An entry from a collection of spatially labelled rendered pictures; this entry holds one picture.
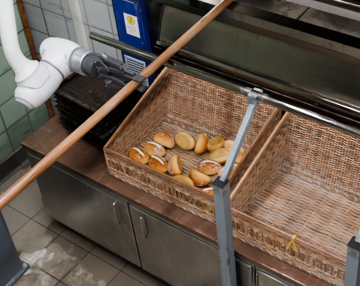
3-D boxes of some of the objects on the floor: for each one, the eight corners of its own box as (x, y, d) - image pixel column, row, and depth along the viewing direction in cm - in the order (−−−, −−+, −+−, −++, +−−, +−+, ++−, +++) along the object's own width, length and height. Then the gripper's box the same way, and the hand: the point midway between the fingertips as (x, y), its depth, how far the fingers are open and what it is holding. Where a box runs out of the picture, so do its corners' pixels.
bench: (121, 163, 382) (102, 76, 344) (617, 399, 261) (675, 306, 223) (47, 230, 351) (17, 144, 313) (572, 534, 230) (630, 454, 192)
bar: (138, 234, 344) (94, 28, 265) (385, 365, 280) (423, 146, 202) (95, 278, 326) (34, 72, 248) (348, 429, 263) (374, 217, 185)
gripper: (92, 39, 241) (147, 58, 230) (100, 76, 252) (154, 97, 240) (78, 50, 237) (133, 71, 225) (87, 88, 248) (139, 109, 236)
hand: (135, 81), depth 235 cm, fingers closed on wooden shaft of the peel, 3 cm apart
